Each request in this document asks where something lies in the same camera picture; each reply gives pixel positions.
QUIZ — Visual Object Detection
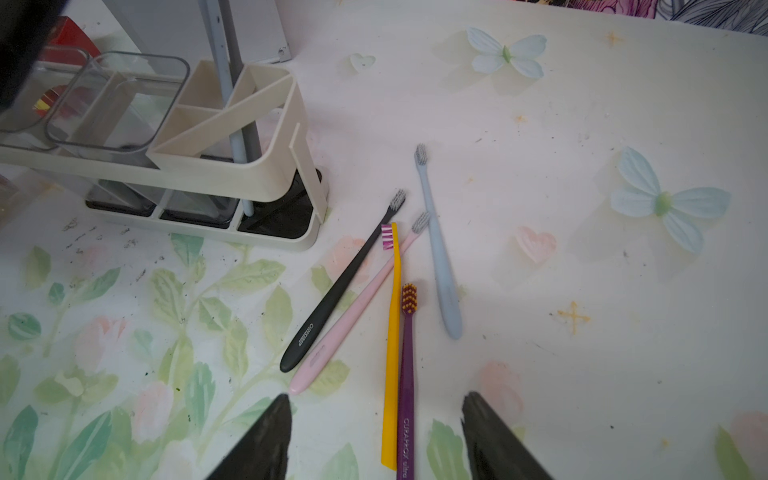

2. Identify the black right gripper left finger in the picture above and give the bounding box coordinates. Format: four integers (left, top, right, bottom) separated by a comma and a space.
207, 394, 292, 480

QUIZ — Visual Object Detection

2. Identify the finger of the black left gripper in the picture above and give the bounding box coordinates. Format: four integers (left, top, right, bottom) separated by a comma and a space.
0, 0, 68, 111

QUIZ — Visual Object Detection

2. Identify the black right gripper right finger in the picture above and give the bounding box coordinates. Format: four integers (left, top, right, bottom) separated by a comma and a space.
461, 391, 553, 480

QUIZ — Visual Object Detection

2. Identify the light blue toothbrush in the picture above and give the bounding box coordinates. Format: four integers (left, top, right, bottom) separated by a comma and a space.
199, 0, 256, 217
414, 143, 463, 340

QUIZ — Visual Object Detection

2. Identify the purple toothbrush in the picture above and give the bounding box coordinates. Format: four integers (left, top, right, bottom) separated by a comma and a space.
397, 284, 418, 480

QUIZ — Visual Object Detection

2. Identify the light blue toothbrush on table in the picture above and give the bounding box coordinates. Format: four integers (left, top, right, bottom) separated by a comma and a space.
414, 143, 463, 340

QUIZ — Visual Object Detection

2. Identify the pink toothbrush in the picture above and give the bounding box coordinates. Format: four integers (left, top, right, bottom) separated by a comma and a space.
289, 212, 430, 395

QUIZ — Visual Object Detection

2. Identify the black toothbrush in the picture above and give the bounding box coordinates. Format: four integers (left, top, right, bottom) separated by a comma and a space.
279, 189, 406, 373

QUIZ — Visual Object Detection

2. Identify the yellow toothbrush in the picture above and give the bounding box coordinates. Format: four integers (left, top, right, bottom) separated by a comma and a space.
380, 223, 401, 470

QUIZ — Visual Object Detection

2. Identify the cream toothbrush holder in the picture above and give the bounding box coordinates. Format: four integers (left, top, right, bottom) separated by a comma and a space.
1, 60, 328, 251

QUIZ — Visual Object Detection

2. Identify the red white small box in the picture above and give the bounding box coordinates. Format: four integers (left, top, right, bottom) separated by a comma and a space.
32, 16, 101, 119

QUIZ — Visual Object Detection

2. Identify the clear cup left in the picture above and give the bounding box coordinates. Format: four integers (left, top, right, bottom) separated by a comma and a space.
1, 45, 91, 151

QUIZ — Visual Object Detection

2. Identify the clear cup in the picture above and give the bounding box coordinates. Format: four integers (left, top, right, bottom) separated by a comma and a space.
1, 45, 91, 151
45, 51, 190, 169

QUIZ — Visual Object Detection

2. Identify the clear cup right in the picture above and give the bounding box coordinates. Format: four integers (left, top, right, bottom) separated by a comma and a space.
45, 51, 190, 169

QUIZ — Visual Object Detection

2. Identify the silver aluminium case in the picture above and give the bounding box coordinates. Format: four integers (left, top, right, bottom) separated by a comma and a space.
104, 0, 292, 66

